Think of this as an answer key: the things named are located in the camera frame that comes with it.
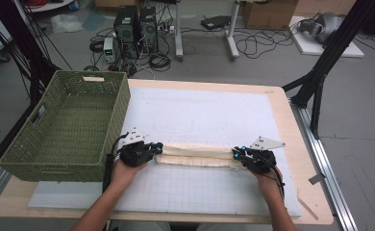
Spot white grid mat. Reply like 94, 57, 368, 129
28, 87, 304, 218

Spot person's left hand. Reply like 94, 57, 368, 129
109, 158, 150, 191

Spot large black computer tower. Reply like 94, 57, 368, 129
113, 5, 141, 60

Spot cream egg print cloth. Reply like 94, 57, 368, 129
155, 141, 243, 171

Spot black flat device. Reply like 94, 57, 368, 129
200, 14, 232, 31

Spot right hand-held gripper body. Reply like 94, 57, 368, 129
239, 136, 287, 175

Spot thin wooden stick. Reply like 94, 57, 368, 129
296, 189, 320, 221

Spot person's grey trousers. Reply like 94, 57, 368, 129
110, 220, 241, 231

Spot aluminium rail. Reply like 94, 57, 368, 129
290, 101, 359, 231

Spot green woven basket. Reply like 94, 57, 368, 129
0, 69, 132, 183

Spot black metal stand with cables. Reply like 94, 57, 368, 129
0, 0, 63, 107

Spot slim black computer tower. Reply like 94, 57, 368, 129
138, 6, 160, 54

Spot tangled black floor cable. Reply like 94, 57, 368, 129
233, 28, 296, 60

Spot grey headset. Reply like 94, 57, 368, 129
298, 12, 345, 44

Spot clear plastic bag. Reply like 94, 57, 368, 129
50, 13, 85, 35

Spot person's right hand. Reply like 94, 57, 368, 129
248, 167, 285, 197

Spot white floor board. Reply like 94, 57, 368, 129
289, 15, 365, 59

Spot white power supply unit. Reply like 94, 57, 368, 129
103, 37, 116, 64

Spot white desk leg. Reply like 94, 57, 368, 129
174, 0, 185, 62
225, 0, 241, 62

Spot teal floor sheet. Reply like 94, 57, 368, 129
82, 9, 109, 33

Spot grey tape piece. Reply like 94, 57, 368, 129
308, 172, 327, 186

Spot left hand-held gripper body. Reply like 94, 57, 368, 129
117, 127, 155, 168

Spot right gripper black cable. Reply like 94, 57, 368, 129
264, 157, 287, 207

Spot large cardboard box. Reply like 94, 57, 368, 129
241, 0, 299, 31

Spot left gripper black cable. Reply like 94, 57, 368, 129
101, 132, 130, 194

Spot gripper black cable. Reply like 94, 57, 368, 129
101, 132, 130, 194
264, 157, 287, 207

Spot coiled black cable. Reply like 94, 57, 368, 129
148, 52, 172, 73

